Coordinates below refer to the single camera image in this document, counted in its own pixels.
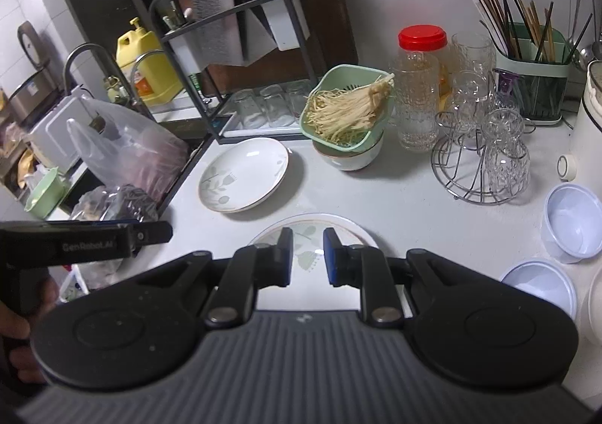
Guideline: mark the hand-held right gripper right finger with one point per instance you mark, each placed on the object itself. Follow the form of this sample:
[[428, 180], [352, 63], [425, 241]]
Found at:
[[332, 259]]

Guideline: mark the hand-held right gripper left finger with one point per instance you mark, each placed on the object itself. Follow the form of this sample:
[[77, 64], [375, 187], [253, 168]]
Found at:
[[283, 259]]

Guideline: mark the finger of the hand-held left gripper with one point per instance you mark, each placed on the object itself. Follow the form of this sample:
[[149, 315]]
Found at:
[[153, 233]]

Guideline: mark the white floral plate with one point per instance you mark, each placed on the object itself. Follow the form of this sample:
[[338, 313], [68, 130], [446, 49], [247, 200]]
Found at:
[[244, 174], [308, 240]]

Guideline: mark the person's left hand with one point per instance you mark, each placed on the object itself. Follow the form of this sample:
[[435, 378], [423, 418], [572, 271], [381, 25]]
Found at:
[[16, 325]]

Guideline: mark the green plastic bowl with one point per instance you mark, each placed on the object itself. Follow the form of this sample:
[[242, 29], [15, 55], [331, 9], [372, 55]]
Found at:
[[44, 195]]

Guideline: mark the clear plastic bag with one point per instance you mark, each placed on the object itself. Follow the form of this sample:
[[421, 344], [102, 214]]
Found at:
[[127, 151]]

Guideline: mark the white ceramic bowl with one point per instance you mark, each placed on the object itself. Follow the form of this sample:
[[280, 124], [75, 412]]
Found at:
[[350, 158]]

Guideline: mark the white plastic box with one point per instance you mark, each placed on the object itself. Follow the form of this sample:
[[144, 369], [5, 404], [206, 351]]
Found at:
[[56, 132]]

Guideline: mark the tray of drinking glasses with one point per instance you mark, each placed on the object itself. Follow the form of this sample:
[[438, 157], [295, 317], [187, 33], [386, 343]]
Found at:
[[263, 130]]

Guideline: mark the enoki mushroom bunch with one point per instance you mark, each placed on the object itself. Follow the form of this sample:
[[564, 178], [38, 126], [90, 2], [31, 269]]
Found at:
[[343, 111]]

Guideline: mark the rice cooker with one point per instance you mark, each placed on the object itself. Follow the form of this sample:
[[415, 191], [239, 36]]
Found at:
[[28, 94]]

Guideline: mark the upturned clear glass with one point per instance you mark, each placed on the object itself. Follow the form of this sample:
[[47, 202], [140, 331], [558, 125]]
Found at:
[[276, 104], [249, 108], [300, 97]]

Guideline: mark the yellow detergent bottle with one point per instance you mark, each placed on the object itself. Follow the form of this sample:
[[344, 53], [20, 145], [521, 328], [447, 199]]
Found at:
[[141, 61]]

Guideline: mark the green plastic colander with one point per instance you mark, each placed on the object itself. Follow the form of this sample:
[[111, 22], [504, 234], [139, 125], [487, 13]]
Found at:
[[329, 78]]

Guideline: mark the metal faucet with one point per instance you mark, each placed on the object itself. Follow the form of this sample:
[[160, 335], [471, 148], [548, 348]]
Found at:
[[77, 54]]

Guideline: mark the red lid glass jar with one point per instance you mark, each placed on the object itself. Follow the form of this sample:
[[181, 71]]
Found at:
[[418, 90]]

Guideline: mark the textured drinking glass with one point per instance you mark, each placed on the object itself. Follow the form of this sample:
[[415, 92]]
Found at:
[[507, 165], [472, 52], [470, 99], [503, 125]]

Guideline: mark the black dish rack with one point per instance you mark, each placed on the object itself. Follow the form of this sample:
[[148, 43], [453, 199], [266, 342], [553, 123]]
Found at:
[[207, 14]]

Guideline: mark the steel cleaver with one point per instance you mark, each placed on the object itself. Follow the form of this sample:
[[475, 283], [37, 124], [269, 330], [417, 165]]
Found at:
[[209, 14]]

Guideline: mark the brown cutting board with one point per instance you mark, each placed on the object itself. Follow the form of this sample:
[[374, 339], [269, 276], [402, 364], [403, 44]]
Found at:
[[320, 5]]

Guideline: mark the green chopstick holder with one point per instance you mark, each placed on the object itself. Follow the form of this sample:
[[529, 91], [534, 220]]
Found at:
[[534, 85]]

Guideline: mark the utensil holder with chopsticks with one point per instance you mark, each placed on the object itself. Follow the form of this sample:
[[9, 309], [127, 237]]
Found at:
[[512, 14]]

